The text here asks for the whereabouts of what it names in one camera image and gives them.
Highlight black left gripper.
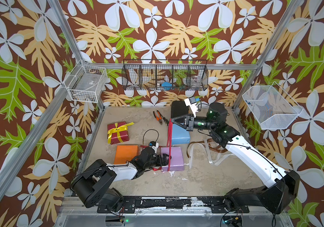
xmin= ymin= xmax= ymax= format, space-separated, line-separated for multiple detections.
xmin=143 ymin=153 xmax=171 ymax=170

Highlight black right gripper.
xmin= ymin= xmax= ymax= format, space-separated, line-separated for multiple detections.
xmin=173 ymin=114 xmax=219 ymax=133

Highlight light blue gift box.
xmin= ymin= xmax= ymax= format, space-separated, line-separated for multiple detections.
xmin=172 ymin=124 xmax=190 ymax=145

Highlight purple gift box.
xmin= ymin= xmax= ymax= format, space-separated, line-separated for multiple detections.
xmin=162 ymin=147 xmax=184 ymax=171

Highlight red satin ribbon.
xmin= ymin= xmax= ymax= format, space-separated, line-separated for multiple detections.
xmin=140 ymin=126 xmax=174 ymax=172

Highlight orange gift box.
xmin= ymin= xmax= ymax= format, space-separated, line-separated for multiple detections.
xmin=114 ymin=145 xmax=139 ymax=164

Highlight brown ribbon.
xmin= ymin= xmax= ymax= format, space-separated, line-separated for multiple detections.
xmin=187 ymin=138 xmax=225 ymax=158

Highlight yellow satin ribbon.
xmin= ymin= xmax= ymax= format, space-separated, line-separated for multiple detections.
xmin=107 ymin=121 xmax=135 ymax=145

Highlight dark red gift box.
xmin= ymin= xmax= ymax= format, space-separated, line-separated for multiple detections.
xmin=107 ymin=121 xmax=130 ymax=145

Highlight white satin ribbon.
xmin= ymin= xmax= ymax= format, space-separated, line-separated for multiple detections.
xmin=187 ymin=139 xmax=234 ymax=169

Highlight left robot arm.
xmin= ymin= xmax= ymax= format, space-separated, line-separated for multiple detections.
xmin=70 ymin=147 xmax=172 ymax=212

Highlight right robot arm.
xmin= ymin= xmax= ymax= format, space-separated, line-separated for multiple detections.
xmin=171 ymin=103 xmax=300 ymax=215

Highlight black hard case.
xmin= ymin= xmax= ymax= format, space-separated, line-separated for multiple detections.
xmin=170 ymin=101 xmax=189 ymax=118

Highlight blue object in basket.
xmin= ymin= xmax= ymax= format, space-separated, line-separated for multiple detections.
xmin=162 ymin=82 xmax=173 ymax=91

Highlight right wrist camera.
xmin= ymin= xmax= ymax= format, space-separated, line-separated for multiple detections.
xmin=184 ymin=96 xmax=200 ymax=117

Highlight orange handled pliers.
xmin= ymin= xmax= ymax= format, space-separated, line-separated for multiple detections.
xmin=153 ymin=110 xmax=169 ymax=126

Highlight black wire basket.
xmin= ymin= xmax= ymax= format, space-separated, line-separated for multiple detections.
xmin=121 ymin=59 xmax=209 ymax=91

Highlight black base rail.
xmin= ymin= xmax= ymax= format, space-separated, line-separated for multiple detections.
xmin=62 ymin=195 xmax=265 ymax=215

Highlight white wire basket right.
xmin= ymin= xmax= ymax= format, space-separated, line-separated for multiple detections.
xmin=242 ymin=82 xmax=304 ymax=131

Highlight white wire basket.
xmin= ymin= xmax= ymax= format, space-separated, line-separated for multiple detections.
xmin=242 ymin=82 xmax=304 ymax=131
xmin=64 ymin=61 xmax=108 ymax=103

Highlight white wire basket left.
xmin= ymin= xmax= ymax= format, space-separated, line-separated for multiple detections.
xmin=64 ymin=61 xmax=108 ymax=103

